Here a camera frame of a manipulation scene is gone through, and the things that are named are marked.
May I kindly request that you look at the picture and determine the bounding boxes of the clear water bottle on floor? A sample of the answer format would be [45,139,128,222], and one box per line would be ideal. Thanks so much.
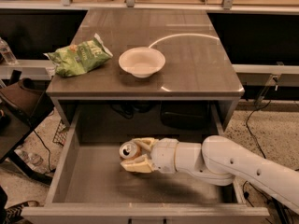
[15,149,47,174]

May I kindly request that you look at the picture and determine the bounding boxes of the orange soda can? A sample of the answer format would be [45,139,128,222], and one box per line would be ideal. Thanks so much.
[120,141,141,160]

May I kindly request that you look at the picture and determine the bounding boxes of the black office chair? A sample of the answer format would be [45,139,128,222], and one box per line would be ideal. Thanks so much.
[0,70,54,185]

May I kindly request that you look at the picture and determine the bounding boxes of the clear water bottle on shelf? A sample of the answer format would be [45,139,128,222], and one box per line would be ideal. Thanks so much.
[0,37,18,65]

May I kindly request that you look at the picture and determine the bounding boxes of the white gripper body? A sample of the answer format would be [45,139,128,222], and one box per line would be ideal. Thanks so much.
[150,138,178,174]

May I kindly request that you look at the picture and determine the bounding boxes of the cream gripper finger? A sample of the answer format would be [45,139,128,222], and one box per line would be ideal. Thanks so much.
[133,137,158,151]
[121,154,154,174]

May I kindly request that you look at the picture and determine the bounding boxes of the black bag under table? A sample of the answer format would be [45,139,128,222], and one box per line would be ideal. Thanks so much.
[160,101,209,130]

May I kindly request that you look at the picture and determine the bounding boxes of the green chip bag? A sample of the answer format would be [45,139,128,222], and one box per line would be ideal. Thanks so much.
[45,34,113,77]

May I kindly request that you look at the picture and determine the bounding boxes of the grey open top drawer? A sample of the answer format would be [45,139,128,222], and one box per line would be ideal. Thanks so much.
[23,103,269,224]

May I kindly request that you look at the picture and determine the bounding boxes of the black wire basket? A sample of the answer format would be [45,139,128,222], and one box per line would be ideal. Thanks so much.
[52,121,68,146]

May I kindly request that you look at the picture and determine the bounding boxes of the white paper bowl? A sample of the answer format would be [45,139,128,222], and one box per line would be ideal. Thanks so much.
[119,47,165,78]

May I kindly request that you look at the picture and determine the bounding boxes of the grey cabinet table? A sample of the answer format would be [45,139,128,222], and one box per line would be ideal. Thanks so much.
[48,8,244,125]

